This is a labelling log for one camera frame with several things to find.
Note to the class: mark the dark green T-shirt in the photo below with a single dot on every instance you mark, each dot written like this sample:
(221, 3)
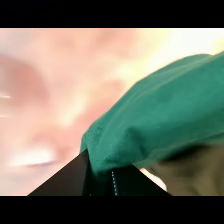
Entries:
(166, 120)

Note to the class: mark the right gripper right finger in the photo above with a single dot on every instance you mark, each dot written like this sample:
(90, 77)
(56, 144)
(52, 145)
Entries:
(136, 183)

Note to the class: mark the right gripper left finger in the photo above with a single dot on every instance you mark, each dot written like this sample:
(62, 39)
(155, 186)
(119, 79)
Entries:
(71, 180)

